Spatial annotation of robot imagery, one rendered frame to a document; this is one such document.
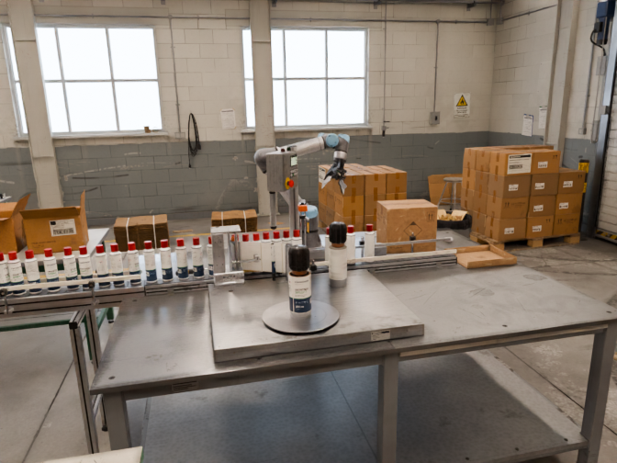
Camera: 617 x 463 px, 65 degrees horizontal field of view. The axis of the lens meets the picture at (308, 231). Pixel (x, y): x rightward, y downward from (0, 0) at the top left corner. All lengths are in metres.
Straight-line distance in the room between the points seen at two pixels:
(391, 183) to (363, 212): 0.49
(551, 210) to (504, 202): 0.66
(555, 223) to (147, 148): 5.66
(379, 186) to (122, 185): 3.96
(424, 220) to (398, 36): 5.78
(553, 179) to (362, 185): 2.17
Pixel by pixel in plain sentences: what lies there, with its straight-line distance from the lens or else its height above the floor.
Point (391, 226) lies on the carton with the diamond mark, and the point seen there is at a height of 1.02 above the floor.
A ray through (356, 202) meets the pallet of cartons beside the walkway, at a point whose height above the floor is 0.56.
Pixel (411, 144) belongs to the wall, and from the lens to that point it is 8.48.
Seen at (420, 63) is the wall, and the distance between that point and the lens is 8.51.
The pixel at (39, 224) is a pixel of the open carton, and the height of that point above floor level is 0.98.
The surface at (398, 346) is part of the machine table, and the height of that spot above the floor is 0.83.
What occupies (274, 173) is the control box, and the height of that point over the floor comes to 1.38.
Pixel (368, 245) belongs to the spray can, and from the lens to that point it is 2.59.
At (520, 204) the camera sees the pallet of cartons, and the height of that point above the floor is 0.56.
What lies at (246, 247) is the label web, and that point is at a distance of 2.39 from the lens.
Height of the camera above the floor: 1.70
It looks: 15 degrees down
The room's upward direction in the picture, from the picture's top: 1 degrees counter-clockwise
